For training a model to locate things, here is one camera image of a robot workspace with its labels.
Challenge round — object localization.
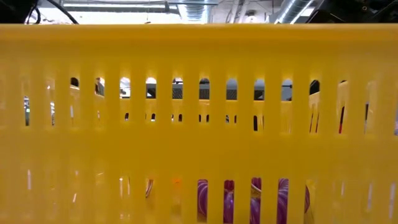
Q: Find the white cylindrical spot lamp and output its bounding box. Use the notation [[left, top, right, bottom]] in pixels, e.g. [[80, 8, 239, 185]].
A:
[[309, 79, 321, 95]]

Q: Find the yellow slotted plastic basket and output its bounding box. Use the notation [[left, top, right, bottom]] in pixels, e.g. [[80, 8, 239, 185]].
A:
[[0, 23, 398, 224]]

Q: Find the silver ventilation duct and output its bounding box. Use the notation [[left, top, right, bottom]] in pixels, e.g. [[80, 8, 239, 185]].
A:
[[269, 0, 315, 24]]

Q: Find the purple striped ball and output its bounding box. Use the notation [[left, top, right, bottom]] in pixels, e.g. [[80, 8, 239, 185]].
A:
[[197, 177, 312, 224]]

